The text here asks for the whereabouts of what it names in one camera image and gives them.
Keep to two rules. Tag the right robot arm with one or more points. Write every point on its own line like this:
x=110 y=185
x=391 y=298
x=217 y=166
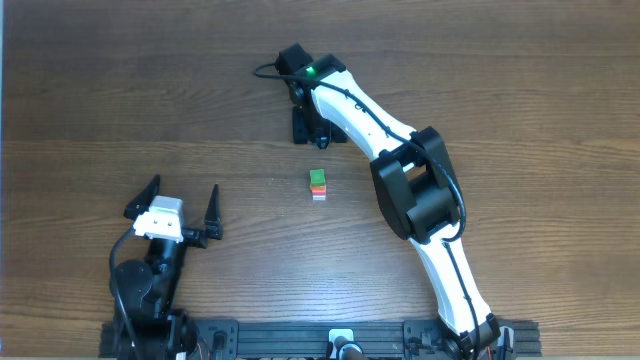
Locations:
x=420 y=200

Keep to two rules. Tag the orange cube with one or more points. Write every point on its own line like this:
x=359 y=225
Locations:
x=318 y=187

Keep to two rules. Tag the mounting rail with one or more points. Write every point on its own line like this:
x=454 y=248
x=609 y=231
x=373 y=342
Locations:
x=290 y=340

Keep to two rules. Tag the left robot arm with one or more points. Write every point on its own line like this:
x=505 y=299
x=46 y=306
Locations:
x=150 y=290

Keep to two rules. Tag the red cube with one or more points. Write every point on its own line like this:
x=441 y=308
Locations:
x=319 y=192

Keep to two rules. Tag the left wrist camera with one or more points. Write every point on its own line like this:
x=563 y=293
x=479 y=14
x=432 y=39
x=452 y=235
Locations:
x=160 y=220

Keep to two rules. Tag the green cube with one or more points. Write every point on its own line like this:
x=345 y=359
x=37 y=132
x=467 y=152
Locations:
x=317 y=177

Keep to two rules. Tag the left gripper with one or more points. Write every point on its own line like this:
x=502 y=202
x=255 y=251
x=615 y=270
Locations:
x=195 y=237

